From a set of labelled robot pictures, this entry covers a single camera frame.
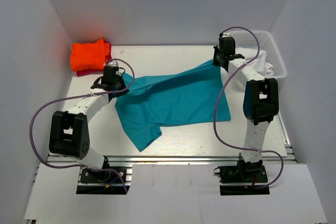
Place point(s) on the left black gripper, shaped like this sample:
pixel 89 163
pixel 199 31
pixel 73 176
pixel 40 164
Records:
pixel 121 80

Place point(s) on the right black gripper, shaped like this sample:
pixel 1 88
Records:
pixel 216 62

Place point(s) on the teal t-shirt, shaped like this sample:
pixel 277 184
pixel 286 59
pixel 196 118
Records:
pixel 189 97

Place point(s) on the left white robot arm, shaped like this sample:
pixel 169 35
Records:
pixel 69 134

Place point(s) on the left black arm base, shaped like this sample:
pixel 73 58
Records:
pixel 104 183

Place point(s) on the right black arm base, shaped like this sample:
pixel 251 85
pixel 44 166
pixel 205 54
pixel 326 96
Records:
pixel 243 179

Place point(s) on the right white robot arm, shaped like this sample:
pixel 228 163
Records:
pixel 261 100

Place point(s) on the red folded t-shirt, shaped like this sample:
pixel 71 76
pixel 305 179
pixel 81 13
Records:
pixel 95 58

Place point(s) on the white plastic basket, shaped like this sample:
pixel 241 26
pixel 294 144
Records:
pixel 246 45

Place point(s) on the white crumpled t-shirt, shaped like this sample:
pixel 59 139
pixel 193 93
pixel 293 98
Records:
pixel 259 64

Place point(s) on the orange folded t-shirt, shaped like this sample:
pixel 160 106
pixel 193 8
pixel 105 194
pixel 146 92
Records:
pixel 76 56

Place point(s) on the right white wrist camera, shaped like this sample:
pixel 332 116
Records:
pixel 225 35

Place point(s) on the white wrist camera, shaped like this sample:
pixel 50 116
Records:
pixel 111 63
pixel 225 35

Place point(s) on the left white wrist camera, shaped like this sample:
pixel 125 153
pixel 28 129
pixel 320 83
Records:
pixel 111 63

